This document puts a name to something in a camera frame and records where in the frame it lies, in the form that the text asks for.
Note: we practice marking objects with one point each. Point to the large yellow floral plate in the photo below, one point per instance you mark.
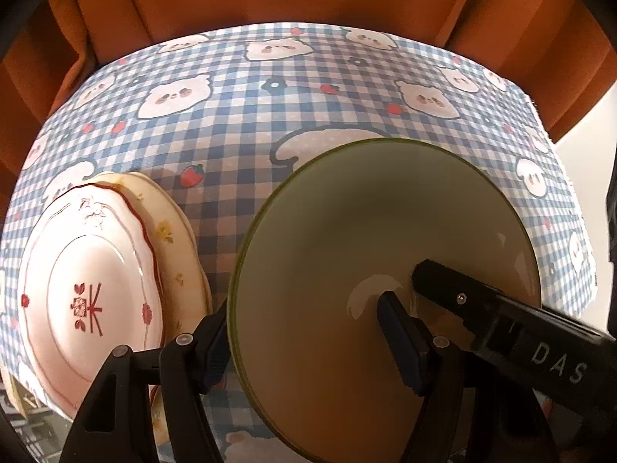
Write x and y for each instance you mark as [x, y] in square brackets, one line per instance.
[205, 294]

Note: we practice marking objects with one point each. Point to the blue checked printed tablecloth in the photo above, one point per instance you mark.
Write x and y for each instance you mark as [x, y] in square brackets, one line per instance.
[241, 106]

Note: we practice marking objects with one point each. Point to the small red-rimmed floral plate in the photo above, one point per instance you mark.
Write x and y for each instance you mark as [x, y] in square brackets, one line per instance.
[86, 275]

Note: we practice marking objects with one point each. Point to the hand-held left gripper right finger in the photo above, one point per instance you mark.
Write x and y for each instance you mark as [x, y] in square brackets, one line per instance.
[400, 342]

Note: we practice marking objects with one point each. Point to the cream bowl with blue pattern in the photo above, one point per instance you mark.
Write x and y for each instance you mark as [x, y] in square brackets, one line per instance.
[337, 231]

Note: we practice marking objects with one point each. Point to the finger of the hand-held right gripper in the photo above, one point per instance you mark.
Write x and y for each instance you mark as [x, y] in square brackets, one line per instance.
[482, 308]

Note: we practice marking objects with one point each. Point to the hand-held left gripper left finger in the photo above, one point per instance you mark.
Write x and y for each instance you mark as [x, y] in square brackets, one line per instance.
[217, 364]

